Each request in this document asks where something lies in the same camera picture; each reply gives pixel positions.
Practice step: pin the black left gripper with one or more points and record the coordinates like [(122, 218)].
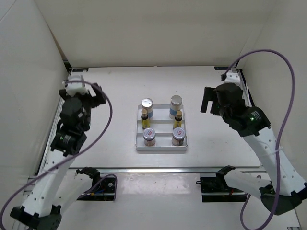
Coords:
[(96, 101)]

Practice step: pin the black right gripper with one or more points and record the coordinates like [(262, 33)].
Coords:
[(209, 95)]

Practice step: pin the blue label jar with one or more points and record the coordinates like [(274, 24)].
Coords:
[(175, 105), (147, 104)]

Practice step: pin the yellow small bottle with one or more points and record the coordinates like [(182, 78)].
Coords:
[(145, 119), (178, 119)]

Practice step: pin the red label spice jar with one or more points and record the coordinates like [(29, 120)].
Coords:
[(149, 135), (179, 137)]

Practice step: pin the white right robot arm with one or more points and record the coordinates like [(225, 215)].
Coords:
[(254, 127)]

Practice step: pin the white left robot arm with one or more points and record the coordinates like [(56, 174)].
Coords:
[(43, 208)]

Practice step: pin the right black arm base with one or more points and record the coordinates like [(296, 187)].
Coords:
[(215, 190)]

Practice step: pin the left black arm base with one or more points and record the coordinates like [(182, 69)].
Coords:
[(103, 188)]

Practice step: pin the white divided tray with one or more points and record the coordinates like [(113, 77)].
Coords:
[(163, 127)]

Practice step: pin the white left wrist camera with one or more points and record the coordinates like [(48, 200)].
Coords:
[(74, 85)]

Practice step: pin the aluminium front rail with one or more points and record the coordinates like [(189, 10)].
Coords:
[(176, 169)]

